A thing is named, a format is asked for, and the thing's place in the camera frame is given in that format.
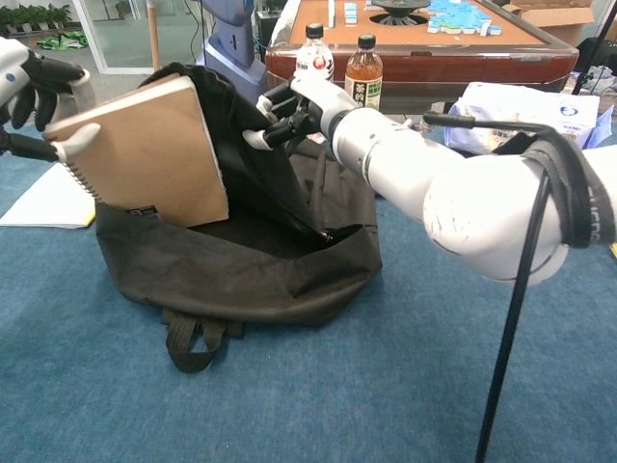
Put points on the brown tea bottle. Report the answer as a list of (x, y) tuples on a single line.
[(364, 77)]

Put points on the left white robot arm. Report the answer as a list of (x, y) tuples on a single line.
[(9, 67)]

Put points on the brown spiral notebook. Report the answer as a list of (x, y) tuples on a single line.
[(154, 154)]

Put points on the pale blue tissue pack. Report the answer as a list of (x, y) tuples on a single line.
[(525, 108)]

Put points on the clear bottle with pink label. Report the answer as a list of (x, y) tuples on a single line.
[(314, 58)]

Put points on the wooden pole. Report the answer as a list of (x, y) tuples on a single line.
[(154, 34)]

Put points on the white notepad with yellow edge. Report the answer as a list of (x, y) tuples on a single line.
[(43, 207)]

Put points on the row of potted plants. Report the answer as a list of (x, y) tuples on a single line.
[(34, 17)]

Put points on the heap of blue mahjong tiles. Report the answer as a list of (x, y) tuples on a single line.
[(458, 17)]

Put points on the cardboard box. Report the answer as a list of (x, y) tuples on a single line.
[(559, 19)]

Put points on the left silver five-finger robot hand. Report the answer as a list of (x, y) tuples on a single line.
[(36, 96)]

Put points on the black tripod stand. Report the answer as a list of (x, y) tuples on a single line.
[(590, 53)]

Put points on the green cloth on floor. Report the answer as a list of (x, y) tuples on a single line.
[(62, 41)]

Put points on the black fabric backpack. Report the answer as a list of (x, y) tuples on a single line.
[(231, 275)]

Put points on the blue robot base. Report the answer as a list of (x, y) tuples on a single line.
[(231, 53)]

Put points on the brown mahjong table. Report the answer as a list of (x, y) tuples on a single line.
[(458, 62)]

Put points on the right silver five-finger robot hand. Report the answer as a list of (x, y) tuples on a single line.
[(318, 103)]

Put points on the blue table mat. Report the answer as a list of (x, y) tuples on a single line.
[(337, 410)]

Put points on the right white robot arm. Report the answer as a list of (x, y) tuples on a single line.
[(463, 202)]

